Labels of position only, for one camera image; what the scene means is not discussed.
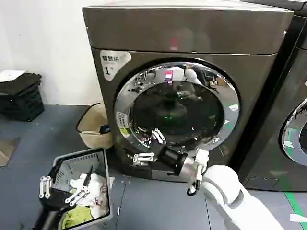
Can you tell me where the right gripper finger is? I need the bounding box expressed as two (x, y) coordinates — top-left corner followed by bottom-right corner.
(144, 128), (167, 147)
(126, 150), (159, 166)

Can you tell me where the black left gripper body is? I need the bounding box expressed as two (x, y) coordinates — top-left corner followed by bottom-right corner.
(42, 187), (73, 212)

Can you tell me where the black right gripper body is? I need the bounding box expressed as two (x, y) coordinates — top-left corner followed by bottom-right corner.
(156, 145), (189, 177)

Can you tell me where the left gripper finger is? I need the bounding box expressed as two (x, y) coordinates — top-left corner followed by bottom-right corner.
(64, 164), (94, 207)
(38, 165), (60, 199)

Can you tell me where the white cloth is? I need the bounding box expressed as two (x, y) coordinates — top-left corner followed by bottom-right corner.
(69, 173), (109, 218)

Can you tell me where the yellow-green cloth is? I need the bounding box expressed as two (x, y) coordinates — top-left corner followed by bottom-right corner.
(61, 205), (94, 230)

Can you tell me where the round chrome glass dryer door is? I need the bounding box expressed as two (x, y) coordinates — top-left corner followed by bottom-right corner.
(114, 61), (241, 154)

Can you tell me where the grey plastic laundry basket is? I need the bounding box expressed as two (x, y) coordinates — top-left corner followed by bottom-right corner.
(37, 148), (114, 230)

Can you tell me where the flat brown cardboard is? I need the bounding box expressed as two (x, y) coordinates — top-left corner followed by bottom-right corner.
(0, 137), (21, 168)

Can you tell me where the beige fabric bin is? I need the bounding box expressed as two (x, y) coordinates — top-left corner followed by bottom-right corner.
(77, 103), (115, 149)

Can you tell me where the black plastic crate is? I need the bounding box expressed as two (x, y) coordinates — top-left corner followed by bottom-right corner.
(0, 88), (45, 122)

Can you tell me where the white number sticker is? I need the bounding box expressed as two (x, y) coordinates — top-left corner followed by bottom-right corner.
(99, 50), (132, 81)

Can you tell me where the grey front-load dryer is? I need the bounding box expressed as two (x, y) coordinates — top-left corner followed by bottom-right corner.
(82, 6), (295, 183)

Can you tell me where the black folded cloth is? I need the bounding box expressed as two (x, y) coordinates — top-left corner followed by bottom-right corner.
(0, 72), (43, 97)

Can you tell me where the grey dryer with cut-off door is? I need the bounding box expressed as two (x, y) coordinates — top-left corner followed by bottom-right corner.
(239, 0), (307, 193)

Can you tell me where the white paper sheet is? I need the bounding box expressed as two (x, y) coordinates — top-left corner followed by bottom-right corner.
(0, 69), (28, 83)

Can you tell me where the chrome door of cut-off dryer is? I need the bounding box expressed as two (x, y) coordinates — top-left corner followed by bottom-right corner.
(281, 97), (307, 161)

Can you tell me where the white paper scrap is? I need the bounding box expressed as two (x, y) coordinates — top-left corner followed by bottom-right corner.
(289, 213), (307, 224)

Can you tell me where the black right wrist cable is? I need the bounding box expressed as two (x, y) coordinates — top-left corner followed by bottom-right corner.
(186, 164), (205, 196)

